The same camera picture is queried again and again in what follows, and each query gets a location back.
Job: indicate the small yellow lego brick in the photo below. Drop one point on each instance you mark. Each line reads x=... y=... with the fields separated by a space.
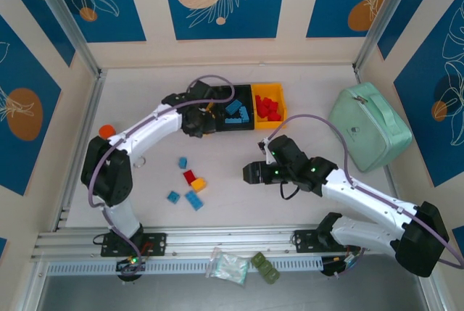
x=210 y=107

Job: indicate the red lego brick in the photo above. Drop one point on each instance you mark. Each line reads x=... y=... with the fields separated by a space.
x=274 y=116
x=261 y=111
x=189 y=176
x=258 y=100
x=269 y=102

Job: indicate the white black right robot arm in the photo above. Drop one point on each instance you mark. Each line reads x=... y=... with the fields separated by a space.
x=362 y=195

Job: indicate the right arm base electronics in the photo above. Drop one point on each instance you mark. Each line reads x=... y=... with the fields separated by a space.
x=335 y=265

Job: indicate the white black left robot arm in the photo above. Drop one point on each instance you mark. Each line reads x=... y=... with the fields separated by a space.
x=152 y=126

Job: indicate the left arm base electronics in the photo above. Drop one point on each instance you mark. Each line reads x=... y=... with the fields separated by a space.
x=132 y=264

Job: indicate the metal scissor tongs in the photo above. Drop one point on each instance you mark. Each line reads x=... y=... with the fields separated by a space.
x=136 y=163

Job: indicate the yellow plastic bin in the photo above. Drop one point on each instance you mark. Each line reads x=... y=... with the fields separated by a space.
x=270 y=88

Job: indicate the olive green block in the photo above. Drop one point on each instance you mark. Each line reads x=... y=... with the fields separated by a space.
x=272 y=276
x=258 y=259
x=265 y=267

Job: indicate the mint green zip bag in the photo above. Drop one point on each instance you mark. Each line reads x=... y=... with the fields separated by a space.
x=362 y=133

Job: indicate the clear plastic zip bag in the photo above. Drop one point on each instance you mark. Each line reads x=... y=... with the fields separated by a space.
x=228 y=265

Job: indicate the orange lid glass jar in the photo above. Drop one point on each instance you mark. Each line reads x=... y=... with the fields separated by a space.
x=106 y=130

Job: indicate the long aluminium mounting rail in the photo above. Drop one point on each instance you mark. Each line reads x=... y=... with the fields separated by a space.
x=232 y=238

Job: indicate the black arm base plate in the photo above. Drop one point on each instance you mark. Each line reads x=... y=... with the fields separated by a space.
x=156 y=244
x=304 y=242

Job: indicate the aluminium frame post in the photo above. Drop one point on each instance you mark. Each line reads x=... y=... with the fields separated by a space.
x=384 y=17
x=61 y=10

